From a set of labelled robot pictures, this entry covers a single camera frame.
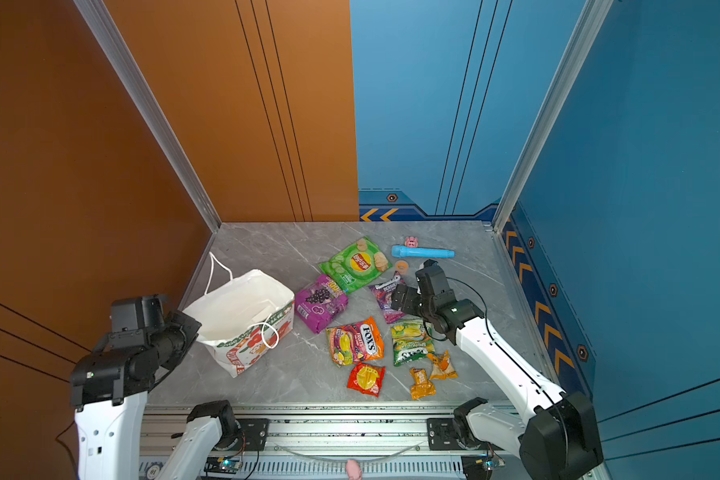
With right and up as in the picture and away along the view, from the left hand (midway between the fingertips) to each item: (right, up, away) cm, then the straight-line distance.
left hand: (199, 319), depth 67 cm
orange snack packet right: (+59, -17, +16) cm, 63 cm away
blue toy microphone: (+51, +15, +39) cm, 66 cm away
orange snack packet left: (+53, -21, +13) cm, 58 cm away
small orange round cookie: (+50, +10, +39) cm, 64 cm away
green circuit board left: (+4, -36, +4) cm, 36 cm away
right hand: (+48, +2, +15) cm, 50 cm away
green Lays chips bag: (+34, +10, +39) cm, 53 cm away
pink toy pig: (+54, +19, +44) cm, 72 cm away
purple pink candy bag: (+43, +1, +30) cm, 52 cm away
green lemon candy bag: (+51, -11, +20) cm, 56 cm away
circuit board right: (+65, -36, +4) cm, 75 cm away
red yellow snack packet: (+38, -20, +14) cm, 45 cm away
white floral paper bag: (0, -5, +23) cm, 23 cm away
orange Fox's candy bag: (+34, -11, +18) cm, 40 cm away
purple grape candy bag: (+24, 0, +25) cm, 34 cm away
